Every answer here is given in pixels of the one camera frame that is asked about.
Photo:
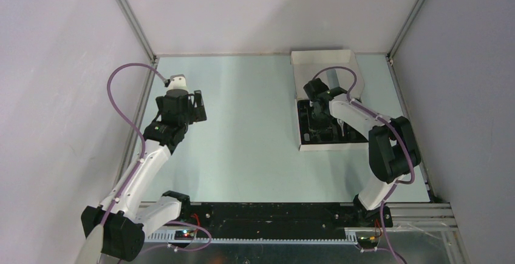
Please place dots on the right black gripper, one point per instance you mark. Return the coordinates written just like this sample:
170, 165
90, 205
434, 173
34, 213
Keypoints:
327, 123

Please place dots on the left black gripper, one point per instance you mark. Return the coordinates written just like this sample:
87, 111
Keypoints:
197, 113

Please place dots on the white cardboard kit box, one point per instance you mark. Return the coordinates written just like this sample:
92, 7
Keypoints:
336, 68

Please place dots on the black silver hair clipper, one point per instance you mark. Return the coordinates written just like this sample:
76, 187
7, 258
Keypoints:
342, 126

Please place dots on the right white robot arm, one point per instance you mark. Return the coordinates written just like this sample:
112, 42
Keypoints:
393, 152

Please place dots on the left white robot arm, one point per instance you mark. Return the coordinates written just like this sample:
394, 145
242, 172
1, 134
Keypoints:
118, 227

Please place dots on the black plastic tray insert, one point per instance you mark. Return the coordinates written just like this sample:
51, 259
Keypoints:
324, 135

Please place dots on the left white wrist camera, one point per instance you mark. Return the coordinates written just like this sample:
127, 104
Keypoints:
176, 82

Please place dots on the aluminium frame post right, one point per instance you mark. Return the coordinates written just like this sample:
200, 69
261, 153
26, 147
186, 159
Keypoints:
405, 28

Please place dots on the aluminium frame post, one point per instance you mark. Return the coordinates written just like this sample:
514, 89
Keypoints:
405, 28
137, 29

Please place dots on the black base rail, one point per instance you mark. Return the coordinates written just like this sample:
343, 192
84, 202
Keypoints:
283, 221

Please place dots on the aluminium frame post left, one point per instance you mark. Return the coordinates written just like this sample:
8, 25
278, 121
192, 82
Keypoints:
137, 29

